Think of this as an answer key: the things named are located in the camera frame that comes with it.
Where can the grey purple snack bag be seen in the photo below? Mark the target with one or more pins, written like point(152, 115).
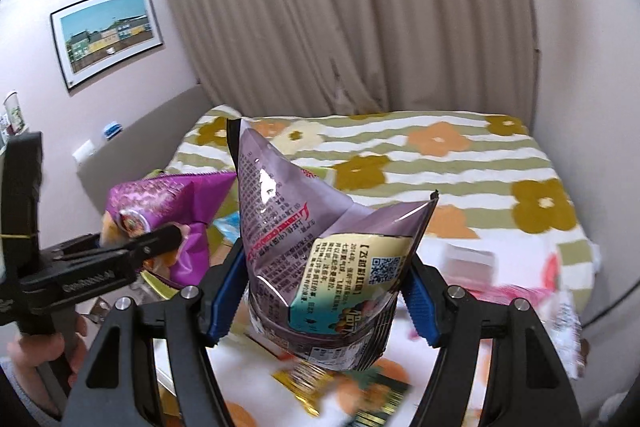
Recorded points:
point(300, 217)

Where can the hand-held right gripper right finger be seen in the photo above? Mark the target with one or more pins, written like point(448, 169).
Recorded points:
point(422, 307)

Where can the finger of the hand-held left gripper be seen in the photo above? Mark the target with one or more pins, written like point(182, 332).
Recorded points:
point(155, 242)
point(75, 247)

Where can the white wall switch plate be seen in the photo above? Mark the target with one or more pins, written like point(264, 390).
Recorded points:
point(83, 152)

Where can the light blue snack packet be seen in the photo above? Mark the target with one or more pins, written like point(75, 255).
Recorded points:
point(229, 227)

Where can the small blue item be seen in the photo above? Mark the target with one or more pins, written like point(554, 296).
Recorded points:
point(112, 130)

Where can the gold snack packet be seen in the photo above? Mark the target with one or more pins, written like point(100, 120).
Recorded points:
point(300, 382)

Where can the person's left forearm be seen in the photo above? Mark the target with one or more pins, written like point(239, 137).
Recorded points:
point(22, 394)

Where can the framed wall picture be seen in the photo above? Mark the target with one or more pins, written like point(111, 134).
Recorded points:
point(107, 37)

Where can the grey bed headboard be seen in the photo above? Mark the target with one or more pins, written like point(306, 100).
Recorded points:
point(150, 137)

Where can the shiny purple snack bag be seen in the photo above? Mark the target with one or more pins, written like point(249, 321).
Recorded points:
point(165, 202)

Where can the green snack packet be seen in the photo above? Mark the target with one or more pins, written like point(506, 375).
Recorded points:
point(385, 399)

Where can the white cup with green print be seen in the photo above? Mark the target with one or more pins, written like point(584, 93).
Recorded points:
point(14, 112)

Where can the floral striped blanket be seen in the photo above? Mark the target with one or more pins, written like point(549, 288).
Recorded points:
point(450, 187)

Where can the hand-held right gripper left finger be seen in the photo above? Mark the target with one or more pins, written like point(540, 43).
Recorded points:
point(222, 302)

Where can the white box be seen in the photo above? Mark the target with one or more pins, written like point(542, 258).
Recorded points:
point(470, 262)

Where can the pink snack packet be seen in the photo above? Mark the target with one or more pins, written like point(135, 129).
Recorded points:
point(505, 294)

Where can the beige curtain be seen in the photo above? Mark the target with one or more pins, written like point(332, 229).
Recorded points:
point(350, 7)

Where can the person's left hand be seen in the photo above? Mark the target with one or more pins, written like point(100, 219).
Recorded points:
point(40, 352)

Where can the white fruit print cloth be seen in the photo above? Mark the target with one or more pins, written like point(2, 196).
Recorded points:
point(250, 372)

